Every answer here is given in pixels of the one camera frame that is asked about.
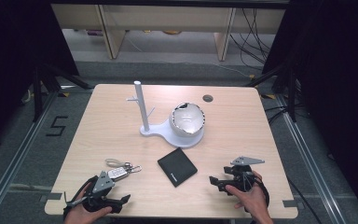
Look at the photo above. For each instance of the black tripod stand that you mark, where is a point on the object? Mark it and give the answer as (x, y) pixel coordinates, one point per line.
(40, 93)
(289, 93)

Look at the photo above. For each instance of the person's right hand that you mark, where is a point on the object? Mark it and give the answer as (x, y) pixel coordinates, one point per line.
(254, 202)

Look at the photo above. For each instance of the white bowl with dark rim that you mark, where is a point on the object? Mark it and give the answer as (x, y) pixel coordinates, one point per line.
(188, 118)

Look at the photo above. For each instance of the white key holder stand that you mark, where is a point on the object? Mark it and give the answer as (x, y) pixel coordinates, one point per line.
(143, 105)

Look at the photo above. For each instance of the car key with silver carabiner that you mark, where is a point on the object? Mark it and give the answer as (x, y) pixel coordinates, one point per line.
(118, 173)

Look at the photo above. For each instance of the black wallet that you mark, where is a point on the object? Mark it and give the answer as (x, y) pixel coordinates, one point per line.
(177, 166)

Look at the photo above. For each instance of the black curtain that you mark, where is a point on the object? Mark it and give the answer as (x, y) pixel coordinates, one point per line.
(338, 77)
(12, 62)

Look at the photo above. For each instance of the person's left hand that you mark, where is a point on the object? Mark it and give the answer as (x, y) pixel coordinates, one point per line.
(77, 216)

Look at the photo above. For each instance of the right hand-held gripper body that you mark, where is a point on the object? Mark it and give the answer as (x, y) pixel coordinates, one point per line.
(244, 177)

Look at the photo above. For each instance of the aluminium floor rail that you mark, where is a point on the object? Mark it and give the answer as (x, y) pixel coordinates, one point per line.
(310, 155)
(15, 155)

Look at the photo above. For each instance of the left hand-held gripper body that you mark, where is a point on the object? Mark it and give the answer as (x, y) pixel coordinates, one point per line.
(103, 184)

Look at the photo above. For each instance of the light wooden bench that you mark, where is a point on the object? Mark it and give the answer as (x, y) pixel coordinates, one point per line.
(167, 18)

